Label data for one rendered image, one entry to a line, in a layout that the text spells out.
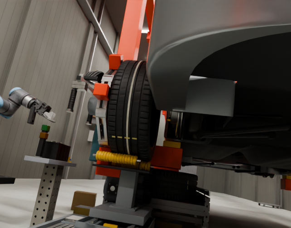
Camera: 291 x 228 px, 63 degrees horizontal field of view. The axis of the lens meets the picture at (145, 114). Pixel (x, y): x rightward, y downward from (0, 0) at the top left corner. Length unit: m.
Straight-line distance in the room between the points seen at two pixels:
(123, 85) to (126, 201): 0.69
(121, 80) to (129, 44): 0.97
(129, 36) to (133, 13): 0.25
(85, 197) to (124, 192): 1.16
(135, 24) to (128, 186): 1.52
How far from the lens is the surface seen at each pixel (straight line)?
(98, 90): 1.32
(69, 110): 1.54
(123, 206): 1.52
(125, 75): 1.38
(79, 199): 2.65
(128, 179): 1.51
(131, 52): 2.25
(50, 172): 1.83
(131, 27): 2.39
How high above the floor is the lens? 0.43
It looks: 14 degrees up
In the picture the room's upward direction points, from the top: 8 degrees clockwise
